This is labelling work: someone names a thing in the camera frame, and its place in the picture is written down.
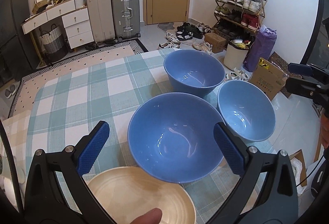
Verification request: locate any cream plate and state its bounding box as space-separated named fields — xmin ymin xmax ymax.
xmin=88 ymin=166 xmax=196 ymax=224

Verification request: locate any person's left hand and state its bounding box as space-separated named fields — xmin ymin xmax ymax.
xmin=130 ymin=208 xmax=163 ymax=224

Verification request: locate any small brown box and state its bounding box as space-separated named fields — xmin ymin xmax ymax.
xmin=32 ymin=0 xmax=48 ymax=14

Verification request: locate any printed cardboard box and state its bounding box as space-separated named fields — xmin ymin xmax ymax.
xmin=248 ymin=57 xmax=290 ymax=101

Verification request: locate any shoe rack with shoes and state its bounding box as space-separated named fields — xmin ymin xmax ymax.
xmin=213 ymin=0 xmax=268 ymax=30

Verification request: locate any grey refrigerator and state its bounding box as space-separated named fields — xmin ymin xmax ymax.
xmin=0 ymin=0 xmax=34 ymax=80

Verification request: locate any wooden shoe rack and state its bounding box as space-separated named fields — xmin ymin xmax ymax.
xmin=213 ymin=0 xmax=268 ymax=34

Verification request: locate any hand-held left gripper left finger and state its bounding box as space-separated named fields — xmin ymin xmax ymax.
xmin=24 ymin=121 xmax=115 ymax=224

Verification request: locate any patterned brown cardboard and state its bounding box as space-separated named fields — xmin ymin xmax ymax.
xmin=269 ymin=52 xmax=299 ymax=98

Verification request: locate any black framed glass door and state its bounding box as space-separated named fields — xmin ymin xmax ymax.
xmin=303 ymin=0 xmax=329 ymax=65

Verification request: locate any woven laundry basket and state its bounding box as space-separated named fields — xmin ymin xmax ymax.
xmin=39 ymin=24 xmax=68 ymax=62

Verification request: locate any person's right hand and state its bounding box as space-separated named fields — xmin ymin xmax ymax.
xmin=320 ymin=114 xmax=329 ymax=149

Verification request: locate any grey door mat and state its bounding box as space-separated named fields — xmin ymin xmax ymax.
xmin=157 ymin=22 xmax=176 ymax=33

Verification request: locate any white dressing table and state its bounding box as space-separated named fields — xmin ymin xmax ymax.
xmin=21 ymin=0 xmax=94 ymax=65

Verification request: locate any purple bag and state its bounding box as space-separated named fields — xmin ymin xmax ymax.
xmin=243 ymin=25 xmax=277 ymax=73

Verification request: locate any scattered shoes pile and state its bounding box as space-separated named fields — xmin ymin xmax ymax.
xmin=157 ymin=22 xmax=214 ymax=55

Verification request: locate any white green sneaker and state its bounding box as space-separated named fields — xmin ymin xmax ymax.
xmin=226 ymin=72 xmax=243 ymax=82
xmin=233 ymin=67 xmax=250 ymax=80

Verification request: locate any light blue bowl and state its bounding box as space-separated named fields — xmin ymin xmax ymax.
xmin=217 ymin=81 xmax=276 ymax=144

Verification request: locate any silver suitcase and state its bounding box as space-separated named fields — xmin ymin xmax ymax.
xmin=110 ymin=0 xmax=141 ymax=40

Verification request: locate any white trash bin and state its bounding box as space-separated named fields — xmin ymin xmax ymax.
xmin=224 ymin=39 xmax=250 ymax=71

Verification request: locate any beige suitcase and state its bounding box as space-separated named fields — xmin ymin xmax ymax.
xmin=86 ymin=0 xmax=116 ymax=44

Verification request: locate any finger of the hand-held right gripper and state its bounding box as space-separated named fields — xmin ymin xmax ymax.
xmin=288 ymin=63 xmax=320 ymax=78
xmin=285 ymin=77 xmax=322 ymax=98

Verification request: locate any brown cardboard carton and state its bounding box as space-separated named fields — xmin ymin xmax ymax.
xmin=288 ymin=149 xmax=318 ymax=197

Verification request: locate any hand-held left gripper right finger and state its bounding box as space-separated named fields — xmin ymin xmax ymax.
xmin=208 ymin=122 xmax=300 ymax=224

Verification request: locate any small cardboard box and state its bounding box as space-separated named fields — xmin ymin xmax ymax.
xmin=204 ymin=32 xmax=228 ymax=53

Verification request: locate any beige checked cloth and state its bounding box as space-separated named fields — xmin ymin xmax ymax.
xmin=0 ymin=109 xmax=36 ymax=188

